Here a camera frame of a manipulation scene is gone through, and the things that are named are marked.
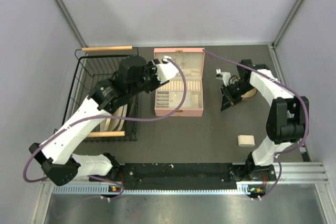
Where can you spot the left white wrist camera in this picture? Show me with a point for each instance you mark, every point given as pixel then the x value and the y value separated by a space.
pixel 165 70

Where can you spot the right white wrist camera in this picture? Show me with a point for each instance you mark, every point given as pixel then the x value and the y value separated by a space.
pixel 224 76

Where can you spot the black wire basket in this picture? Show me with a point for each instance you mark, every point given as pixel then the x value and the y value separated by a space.
pixel 102 77

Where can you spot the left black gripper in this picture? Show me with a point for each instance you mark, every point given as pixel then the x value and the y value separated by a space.
pixel 153 70

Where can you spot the brown ceramic bowl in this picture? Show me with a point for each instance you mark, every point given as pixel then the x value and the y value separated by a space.
pixel 249 94

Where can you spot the grey slotted cable duct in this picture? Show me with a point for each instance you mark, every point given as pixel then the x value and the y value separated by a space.
pixel 113 190

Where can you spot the pink jewelry box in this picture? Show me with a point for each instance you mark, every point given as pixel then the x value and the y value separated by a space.
pixel 191 62

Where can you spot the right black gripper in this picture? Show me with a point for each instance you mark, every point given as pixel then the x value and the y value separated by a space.
pixel 228 99

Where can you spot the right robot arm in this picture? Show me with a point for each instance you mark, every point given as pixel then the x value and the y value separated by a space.
pixel 286 122

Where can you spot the cream dark rimmed plate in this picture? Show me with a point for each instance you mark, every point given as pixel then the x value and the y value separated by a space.
pixel 117 124

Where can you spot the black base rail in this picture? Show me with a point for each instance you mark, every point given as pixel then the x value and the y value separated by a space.
pixel 188 175

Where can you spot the small beige pillow block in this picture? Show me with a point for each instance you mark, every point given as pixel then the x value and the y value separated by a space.
pixel 246 140

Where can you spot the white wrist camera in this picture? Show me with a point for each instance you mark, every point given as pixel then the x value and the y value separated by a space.
pixel 165 70
pixel 224 76

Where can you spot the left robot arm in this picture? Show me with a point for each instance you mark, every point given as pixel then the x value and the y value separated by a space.
pixel 56 157

